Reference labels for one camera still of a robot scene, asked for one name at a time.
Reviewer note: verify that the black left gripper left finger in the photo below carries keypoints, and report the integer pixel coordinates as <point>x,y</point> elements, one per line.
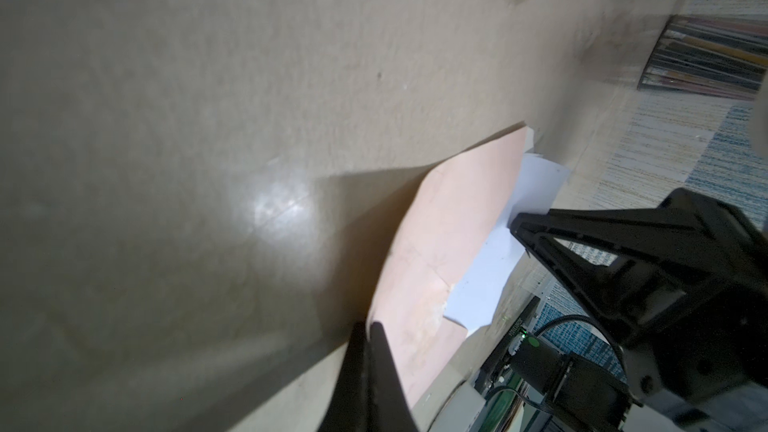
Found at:
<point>348,407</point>

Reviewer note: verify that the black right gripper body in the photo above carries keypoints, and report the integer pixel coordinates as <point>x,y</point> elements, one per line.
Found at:
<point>691,305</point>

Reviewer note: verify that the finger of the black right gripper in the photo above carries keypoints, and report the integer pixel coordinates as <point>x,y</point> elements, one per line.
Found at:
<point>625,268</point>

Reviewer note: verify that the cup of pencils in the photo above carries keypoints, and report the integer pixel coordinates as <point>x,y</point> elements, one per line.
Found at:
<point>713,56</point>

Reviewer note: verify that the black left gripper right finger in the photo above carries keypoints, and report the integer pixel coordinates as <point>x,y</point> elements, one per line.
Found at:
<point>388,408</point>

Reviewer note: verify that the white letter with green border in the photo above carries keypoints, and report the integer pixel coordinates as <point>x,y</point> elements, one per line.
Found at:
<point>474,300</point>

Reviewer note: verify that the pink envelope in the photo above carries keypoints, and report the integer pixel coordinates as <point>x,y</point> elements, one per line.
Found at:
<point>452,214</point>

